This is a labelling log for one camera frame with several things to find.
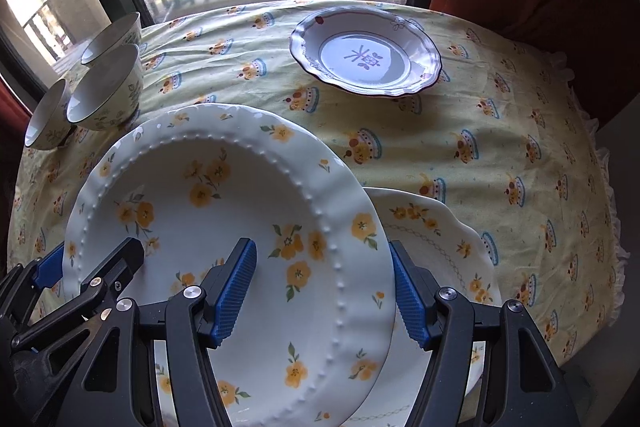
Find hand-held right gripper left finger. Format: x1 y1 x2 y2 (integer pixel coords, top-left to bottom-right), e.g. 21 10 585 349
65 237 258 427

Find yellow printed tablecloth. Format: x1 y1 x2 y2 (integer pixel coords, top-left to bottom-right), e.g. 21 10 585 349
7 0 632 427

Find large beaded yellow-flower plate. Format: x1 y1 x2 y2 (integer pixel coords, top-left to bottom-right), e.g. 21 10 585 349
62 103 398 427

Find floral ceramic bowl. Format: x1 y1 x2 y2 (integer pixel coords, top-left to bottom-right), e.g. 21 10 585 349
80 11 143 66
24 78 76 151
66 43 142 132

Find scalloped yellow-flower plate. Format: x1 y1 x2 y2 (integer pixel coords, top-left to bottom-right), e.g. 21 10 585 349
345 187 502 427

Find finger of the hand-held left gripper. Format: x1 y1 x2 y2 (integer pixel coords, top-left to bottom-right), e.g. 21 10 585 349
0 241 67 325
10 237 146 355

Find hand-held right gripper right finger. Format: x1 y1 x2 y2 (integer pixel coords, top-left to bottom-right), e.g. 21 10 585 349
389 240 581 427

